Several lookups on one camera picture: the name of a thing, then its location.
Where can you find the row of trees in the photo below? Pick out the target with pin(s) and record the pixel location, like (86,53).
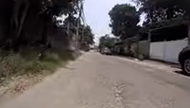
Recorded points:
(30,13)

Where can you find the vehicle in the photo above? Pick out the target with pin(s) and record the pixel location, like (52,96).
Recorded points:
(106,51)

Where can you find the white wall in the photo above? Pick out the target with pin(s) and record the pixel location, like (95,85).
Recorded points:
(168,50)

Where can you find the grass verge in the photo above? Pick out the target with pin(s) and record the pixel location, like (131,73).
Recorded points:
(18,66)

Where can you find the grey concrete road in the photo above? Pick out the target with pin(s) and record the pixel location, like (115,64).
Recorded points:
(119,89)

